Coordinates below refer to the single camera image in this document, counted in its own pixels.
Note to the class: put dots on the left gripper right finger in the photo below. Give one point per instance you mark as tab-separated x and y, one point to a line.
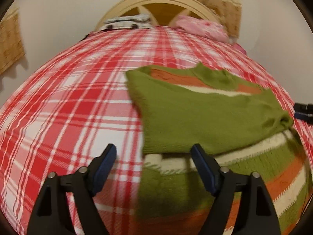
256	213

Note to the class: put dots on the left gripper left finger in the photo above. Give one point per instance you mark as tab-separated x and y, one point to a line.
51	215

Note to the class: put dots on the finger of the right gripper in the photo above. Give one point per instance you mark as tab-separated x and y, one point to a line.
303	108
308	118

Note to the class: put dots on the green striped knit sweater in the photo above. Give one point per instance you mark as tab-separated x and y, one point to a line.
241	124

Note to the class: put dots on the pink cloth beside bed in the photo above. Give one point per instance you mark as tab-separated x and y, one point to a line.
239	48

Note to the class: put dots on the red plaid bed sheet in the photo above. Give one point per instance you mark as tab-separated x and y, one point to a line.
70	109

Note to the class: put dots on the pink floral pillow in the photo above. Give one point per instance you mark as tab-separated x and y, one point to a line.
203	28

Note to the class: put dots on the cream wooden headboard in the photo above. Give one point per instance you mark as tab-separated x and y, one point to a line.
161	12

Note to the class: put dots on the beige curtain left window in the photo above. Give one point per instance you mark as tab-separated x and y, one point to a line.
11	44

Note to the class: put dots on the grey white folded bedding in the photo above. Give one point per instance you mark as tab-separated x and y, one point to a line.
139	21

